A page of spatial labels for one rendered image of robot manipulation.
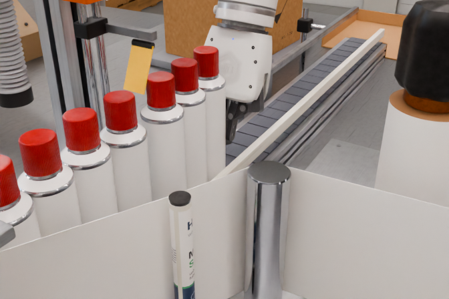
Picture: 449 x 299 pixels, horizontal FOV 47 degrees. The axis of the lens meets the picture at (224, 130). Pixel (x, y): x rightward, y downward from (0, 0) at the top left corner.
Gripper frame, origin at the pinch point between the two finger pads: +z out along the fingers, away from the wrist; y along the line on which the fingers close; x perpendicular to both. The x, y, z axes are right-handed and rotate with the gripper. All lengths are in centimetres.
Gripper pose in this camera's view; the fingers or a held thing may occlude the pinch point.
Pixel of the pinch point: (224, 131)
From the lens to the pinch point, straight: 76.7
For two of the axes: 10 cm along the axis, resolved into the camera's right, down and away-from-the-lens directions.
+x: 4.8, -0.8, 8.7
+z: -1.7, 9.7, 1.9
